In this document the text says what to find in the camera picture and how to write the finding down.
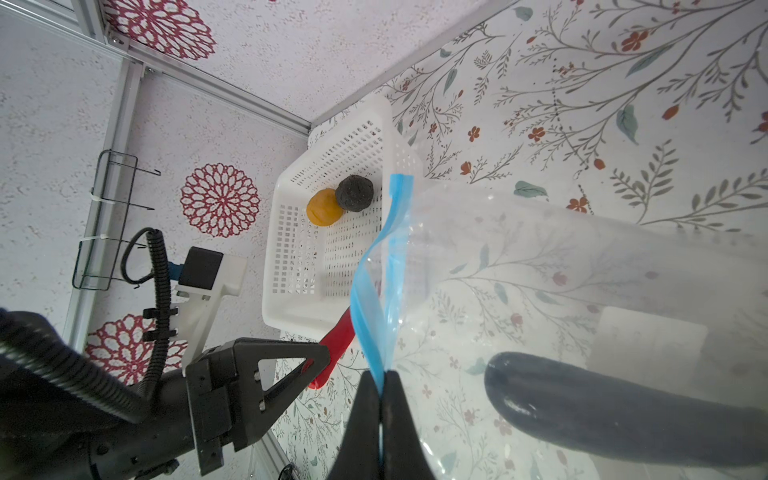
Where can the red toy chili pepper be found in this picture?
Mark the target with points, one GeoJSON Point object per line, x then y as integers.
{"type": "Point", "coordinates": [337, 341]}

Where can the black wire wall rack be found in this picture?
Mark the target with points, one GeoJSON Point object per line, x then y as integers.
{"type": "Point", "coordinates": [111, 201]}

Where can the clear zip top bag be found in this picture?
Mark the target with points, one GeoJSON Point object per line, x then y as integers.
{"type": "Point", "coordinates": [458, 275]}

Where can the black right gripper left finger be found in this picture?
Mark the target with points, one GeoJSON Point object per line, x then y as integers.
{"type": "Point", "coordinates": [358, 457]}

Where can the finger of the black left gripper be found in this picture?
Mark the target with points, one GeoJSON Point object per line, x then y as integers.
{"type": "Point", "coordinates": [255, 409]}

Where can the white perforated plastic basket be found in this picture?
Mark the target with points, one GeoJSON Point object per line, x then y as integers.
{"type": "Point", "coordinates": [308, 269]}

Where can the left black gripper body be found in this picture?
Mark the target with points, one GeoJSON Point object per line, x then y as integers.
{"type": "Point", "coordinates": [47, 433]}

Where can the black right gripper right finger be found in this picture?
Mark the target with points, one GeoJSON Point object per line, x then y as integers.
{"type": "Point", "coordinates": [401, 456]}

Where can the dark eggplant toy green tip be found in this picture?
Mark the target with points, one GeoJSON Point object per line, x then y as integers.
{"type": "Point", "coordinates": [616, 419]}

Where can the black textured toy ball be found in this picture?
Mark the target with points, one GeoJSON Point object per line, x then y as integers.
{"type": "Point", "coordinates": [355, 193]}

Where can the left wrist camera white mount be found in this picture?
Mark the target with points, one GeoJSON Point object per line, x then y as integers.
{"type": "Point", "coordinates": [206, 277]}

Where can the yellow toy potato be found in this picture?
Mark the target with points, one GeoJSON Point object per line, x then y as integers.
{"type": "Point", "coordinates": [323, 209]}

